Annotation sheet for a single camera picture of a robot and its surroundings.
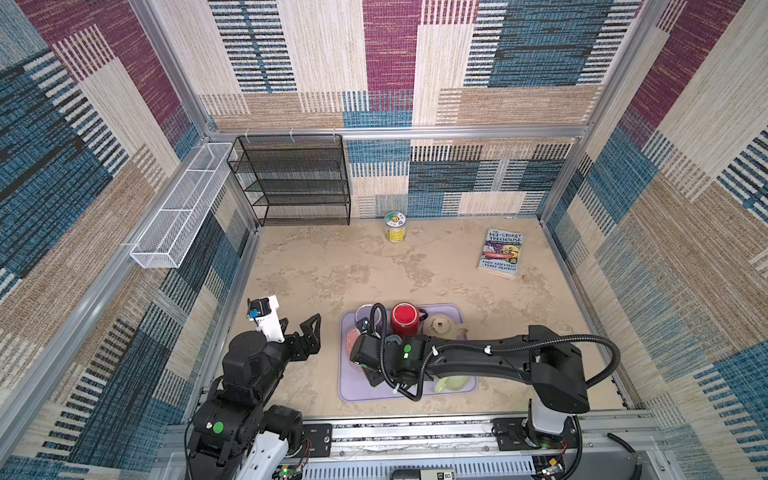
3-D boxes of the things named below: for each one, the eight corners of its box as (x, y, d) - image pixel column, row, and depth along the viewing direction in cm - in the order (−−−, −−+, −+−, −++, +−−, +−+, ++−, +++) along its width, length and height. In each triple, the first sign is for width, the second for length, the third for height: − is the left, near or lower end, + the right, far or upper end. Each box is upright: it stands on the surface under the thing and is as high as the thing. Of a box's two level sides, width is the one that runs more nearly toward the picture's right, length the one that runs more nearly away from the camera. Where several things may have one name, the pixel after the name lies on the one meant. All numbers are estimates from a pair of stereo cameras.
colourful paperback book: (476, 270, 107) (478, 264, 105) (485, 230, 119) (487, 224, 117) (514, 281, 104) (517, 275, 102) (520, 239, 116) (523, 233, 114)
